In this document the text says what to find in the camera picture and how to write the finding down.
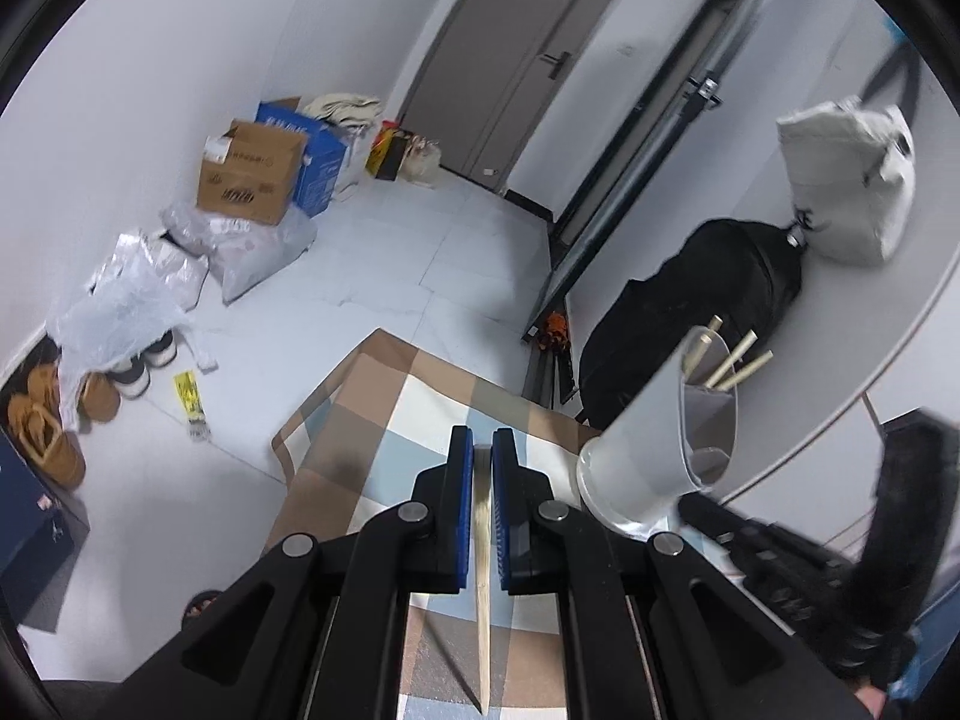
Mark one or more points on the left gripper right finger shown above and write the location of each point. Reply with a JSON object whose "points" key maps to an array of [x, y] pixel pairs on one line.
{"points": [[650, 629]]}

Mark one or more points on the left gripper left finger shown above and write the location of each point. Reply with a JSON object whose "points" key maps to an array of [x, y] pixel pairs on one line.
{"points": [[316, 629]]}

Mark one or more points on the single wooden chopstick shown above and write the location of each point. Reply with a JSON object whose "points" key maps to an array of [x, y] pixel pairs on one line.
{"points": [[482, 543]]}

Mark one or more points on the white utensil holder cup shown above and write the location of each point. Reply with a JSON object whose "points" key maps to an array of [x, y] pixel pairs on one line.
{"points": [[677, 436]]}

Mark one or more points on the checkered tablecloth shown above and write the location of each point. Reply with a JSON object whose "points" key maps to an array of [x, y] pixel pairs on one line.
{"points": [[354, 448]]}

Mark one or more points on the navy jordan shoe box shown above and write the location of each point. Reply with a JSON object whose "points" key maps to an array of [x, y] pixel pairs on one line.
{"points": [[34, 535]]}

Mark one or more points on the black white sneaker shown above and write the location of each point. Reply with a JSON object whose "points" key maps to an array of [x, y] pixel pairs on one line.
{"points": [[129, 377]]}

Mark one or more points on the tan slipper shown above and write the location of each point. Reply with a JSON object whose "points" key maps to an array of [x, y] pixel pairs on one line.
{"points": [[44, 442]]}

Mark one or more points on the black backpack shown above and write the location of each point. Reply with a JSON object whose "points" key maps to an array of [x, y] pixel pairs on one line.
{"points": [[744, 273]]}

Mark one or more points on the clear plastic bag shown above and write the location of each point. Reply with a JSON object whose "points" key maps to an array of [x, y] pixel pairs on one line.
{"points": [[144, 289]]}

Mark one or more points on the grey mailer bag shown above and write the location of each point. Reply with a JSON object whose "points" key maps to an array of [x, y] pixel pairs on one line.
{"points": [[241, 253]]}

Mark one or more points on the white tote bag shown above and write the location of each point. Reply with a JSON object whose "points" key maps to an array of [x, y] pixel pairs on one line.
{"points": [[852, 172]]}

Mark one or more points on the brown cardboard box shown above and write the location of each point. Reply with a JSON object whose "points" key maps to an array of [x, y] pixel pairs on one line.
{"points": [[250, 172]]}

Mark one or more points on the red yellow bag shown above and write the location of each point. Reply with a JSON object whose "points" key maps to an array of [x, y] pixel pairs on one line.
{"points": [[388, 152]]}

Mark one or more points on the blue cardboard box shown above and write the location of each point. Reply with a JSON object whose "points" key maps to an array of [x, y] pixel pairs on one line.
{"points": [[322, 159]]}

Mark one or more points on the cream cloth bag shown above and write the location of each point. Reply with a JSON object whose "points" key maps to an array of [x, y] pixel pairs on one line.
{"points": [[352, 114]]}

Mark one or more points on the grey door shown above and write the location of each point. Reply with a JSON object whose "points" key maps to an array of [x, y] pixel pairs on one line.
{"points": [[489, 76]]}

